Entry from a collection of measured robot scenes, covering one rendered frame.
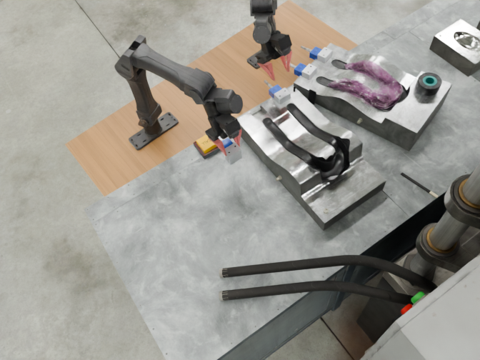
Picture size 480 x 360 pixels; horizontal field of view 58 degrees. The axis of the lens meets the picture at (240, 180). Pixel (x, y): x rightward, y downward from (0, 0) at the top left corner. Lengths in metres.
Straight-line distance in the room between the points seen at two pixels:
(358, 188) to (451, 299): 0.81
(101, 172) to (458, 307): 1.33
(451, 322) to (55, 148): 2.60
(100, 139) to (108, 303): 0.93
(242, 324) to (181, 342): 0.19
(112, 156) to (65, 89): 1.59
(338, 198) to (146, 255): 0.66
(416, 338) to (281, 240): 0.82
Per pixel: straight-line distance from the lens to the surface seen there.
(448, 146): 1.72
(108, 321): 2.35
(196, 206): 1.53
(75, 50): 3.53
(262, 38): 1.43
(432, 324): 0.71
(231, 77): 1.87
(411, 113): 1.63
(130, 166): 1.69
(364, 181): 1.50
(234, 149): 1.44
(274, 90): 1.66
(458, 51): 1.94
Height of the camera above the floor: 2.14
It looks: 59 degrees down
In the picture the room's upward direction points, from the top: 11 degrees counter-clockwise
